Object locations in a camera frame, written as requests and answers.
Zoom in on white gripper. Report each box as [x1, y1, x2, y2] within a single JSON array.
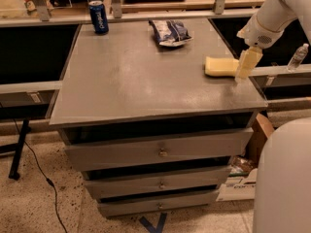
[[235, 14, 284, 83]]

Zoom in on yellow sponge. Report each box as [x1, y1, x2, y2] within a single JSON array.
[[205, 56, 239, 77]]

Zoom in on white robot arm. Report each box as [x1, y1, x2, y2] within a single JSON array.
[[235, 0, 311, 82]]

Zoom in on clear plastic water bottle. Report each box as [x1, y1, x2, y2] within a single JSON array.
[[287, 43, 309, 72]]

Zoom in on blue white chip bag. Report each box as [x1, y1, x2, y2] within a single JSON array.
[[149, 19, 192, 48]]

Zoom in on grey drawer cabinet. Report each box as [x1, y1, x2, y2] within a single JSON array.
[[50, 18, 265, 205]]

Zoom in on top grey drawer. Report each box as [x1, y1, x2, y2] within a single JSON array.
[[65, 128, 253, 171]]

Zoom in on grey drawer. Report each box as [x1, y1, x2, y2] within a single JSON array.
[[85, 165, 230, 199], [65, 128, 253, 171], [98, 190, 219, 217]]

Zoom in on middle grey drawer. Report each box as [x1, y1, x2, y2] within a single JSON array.
[[85, 165, 230, 199]]

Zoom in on white cardboard box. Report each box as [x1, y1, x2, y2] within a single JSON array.
[[217, 114, 274, 201]]

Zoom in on blue Pepsi can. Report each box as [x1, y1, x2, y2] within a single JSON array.
[[88, 0, 109, 34]]

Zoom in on bottom grey drawer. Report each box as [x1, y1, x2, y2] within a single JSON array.
[[98, 190, 219, 217]]

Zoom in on grey metal railing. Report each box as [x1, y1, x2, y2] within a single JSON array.
[[0, 0, 311, 96]]

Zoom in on black table leg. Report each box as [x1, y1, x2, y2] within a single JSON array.
[[9, 119, 31, 181]]

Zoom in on black power cable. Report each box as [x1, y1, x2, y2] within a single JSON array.
[[12, 117, 69, 233]]

